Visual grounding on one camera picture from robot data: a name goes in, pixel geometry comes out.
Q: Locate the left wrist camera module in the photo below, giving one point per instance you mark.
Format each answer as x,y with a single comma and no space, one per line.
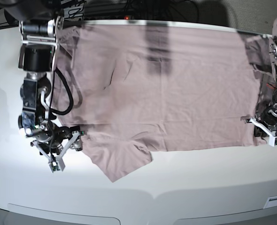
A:
272,141

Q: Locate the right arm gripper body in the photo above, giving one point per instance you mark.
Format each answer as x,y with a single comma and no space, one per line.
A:
56,142

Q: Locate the pale pink T-shirt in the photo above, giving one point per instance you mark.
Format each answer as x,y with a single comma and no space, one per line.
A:
139,89

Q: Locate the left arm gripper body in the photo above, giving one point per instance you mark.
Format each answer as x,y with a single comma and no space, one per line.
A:
267,121

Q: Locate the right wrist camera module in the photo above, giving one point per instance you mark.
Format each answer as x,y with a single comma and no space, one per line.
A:
56,164

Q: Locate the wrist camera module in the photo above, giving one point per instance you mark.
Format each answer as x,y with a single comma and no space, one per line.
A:
56,164
272,141

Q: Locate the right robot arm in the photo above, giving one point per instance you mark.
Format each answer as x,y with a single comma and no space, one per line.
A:
39,24

